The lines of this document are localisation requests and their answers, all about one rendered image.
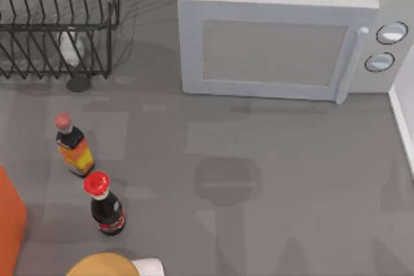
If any yellow round object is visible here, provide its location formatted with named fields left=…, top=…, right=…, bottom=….
left=65, top=251, right=140, bottom=276

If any small microwave knob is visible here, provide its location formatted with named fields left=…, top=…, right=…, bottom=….
left=364, top=52, right=395, bottom=72

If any pale microwave oven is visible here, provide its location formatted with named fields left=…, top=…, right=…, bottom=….
left=177, top=0, right=414, bottom=105

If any white cup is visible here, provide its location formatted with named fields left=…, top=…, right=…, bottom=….
left=131, top=257, right=165, bottom=276

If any white cabinet edge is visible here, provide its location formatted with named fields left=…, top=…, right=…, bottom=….
left=387, top=59, right=414, bottom=182

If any black wire rack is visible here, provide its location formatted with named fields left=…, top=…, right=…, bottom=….
left=0, top=0, right=123, bottom=80

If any dark bottle with red cap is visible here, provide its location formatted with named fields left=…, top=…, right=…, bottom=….
left=83, top=171, right=126, bottom=237

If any white object behind rack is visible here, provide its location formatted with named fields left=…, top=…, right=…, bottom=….
left=58, top=32, right=85, bottom=67

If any microwave oven door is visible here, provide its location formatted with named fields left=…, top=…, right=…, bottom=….
left=177, top=0, right=380, bottom=101

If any microwave door handle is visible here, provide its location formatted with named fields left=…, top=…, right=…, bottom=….
left=336, top=27, right=370, bottom=105

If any orange and yellow bottle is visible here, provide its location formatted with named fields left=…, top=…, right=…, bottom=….
left=54, top=113, right=95, bottom=177

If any large microwave knob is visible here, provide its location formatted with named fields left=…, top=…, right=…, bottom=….
left=376, top=21, right=409, bottom=45

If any orange box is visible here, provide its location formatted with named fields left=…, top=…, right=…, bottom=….
left=0, top=164, right=27, bottom=276

